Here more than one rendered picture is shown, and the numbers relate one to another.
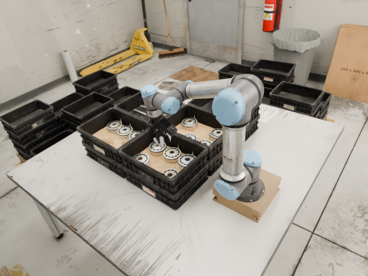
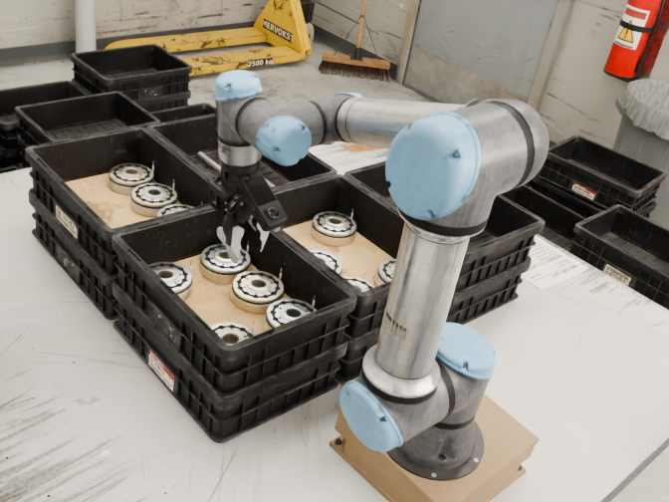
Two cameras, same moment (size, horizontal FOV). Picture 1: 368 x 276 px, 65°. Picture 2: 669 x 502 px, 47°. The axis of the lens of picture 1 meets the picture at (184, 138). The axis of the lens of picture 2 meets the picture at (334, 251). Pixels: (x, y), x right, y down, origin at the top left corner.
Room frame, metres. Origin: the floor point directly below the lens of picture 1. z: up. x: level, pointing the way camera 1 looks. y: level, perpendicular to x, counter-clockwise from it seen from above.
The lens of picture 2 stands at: (0.02, -0.08, 1.76)
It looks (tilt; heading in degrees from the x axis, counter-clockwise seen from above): 32 degrees down; 1
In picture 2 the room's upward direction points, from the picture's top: 10 degrees clockwise
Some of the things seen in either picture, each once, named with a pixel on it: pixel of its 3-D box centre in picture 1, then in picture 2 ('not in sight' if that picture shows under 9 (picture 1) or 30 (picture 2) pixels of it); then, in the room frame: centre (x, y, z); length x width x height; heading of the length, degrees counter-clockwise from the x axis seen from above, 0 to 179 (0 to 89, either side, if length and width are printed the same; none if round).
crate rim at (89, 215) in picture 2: (114, 127); (127, 177); (1.48, 0.42, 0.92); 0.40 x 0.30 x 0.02; 47
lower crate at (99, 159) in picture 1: (120, 148); (127, 238); (1.48, 0.42, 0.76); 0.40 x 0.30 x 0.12; 47
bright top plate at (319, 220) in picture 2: (189, 121); (334, 223); (1.55, -0.05, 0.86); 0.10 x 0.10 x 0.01
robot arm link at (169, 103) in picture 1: (168, 102); (282, 130); (1.16, 0.05, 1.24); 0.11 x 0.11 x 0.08; 46
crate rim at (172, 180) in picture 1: (162, 151); (232, 271); (1.20, 0.12, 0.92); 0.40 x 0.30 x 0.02; 47
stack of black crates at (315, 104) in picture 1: (293, 113); (624, 296); (2.27, -1.05, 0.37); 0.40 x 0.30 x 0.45; 49
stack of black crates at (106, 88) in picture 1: (99, 96); (131, 112); (2.98, 0.91, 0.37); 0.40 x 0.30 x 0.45; 139
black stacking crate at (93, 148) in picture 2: (116, 134); (127, 198); (1.48, 0.42, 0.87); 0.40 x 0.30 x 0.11; 47
